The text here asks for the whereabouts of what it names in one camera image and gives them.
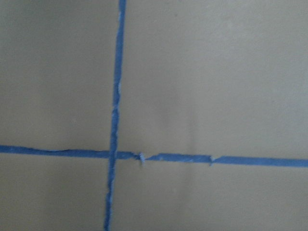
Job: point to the brown paper table cover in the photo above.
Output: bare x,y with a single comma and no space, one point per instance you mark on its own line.
201,79

